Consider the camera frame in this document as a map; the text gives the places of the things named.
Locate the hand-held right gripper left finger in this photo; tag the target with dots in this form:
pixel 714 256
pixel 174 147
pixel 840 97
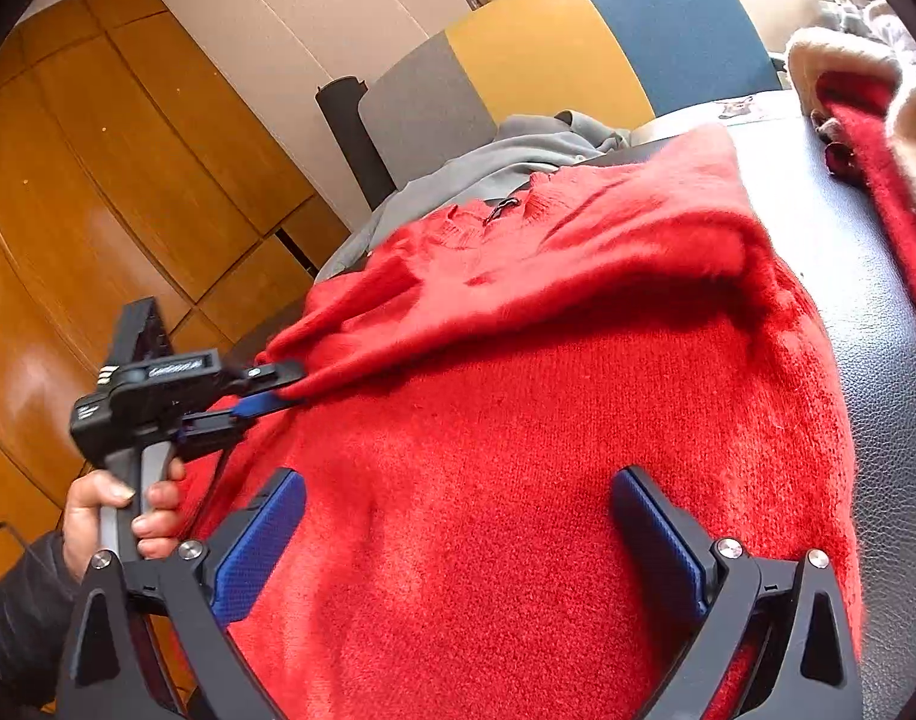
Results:
pixel 255 547

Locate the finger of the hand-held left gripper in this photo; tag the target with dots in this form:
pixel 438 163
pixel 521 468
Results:
pixel 259 405
pixel 282 371

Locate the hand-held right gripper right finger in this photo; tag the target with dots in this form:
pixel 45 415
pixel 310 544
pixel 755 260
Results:
pixel 653 547

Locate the bright red knit sweater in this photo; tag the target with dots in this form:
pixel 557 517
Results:
pixel 503 465

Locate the person's left forearm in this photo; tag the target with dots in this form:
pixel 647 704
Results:
pixel 23 615

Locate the person's left hand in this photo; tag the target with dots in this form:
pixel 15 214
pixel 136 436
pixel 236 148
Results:
pixel 83 525

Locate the orange wooden wardrobe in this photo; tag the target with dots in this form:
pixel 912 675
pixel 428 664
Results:
pixel 128 165

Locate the grey garment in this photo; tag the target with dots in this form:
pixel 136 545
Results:
pixel 465 172

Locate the white printed cushion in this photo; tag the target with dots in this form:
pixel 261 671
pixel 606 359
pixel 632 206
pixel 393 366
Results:
pixel 690 124

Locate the maroon cloth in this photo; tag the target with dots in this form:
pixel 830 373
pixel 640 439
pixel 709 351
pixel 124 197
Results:
pixel 841 154

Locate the deep red knit sweater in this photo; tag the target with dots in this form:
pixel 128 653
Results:
pixel 878 157

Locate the grey yellow blue chair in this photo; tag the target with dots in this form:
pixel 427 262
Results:
pixel 653 37

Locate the cream knit sweater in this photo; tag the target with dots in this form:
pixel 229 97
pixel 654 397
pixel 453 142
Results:
pixel 841 52

